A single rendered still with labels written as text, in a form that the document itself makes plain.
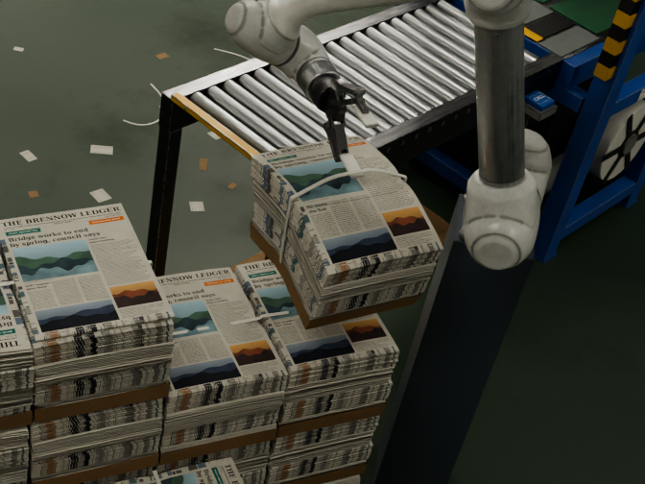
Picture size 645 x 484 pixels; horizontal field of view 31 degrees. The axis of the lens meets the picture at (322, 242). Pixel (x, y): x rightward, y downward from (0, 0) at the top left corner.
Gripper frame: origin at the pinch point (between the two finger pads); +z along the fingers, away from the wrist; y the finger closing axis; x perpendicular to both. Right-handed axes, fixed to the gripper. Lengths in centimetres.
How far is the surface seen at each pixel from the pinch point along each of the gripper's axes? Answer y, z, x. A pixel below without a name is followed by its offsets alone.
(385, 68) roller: 60, -95, -69
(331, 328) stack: 46.3, 11.7, 2.7
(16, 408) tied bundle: 38, 20, 79
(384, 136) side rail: 56, -60, -50
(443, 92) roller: 59, -78, -82
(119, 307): 21, 13, 57
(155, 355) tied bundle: 30, 20, 51
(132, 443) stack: 57, 22, 54
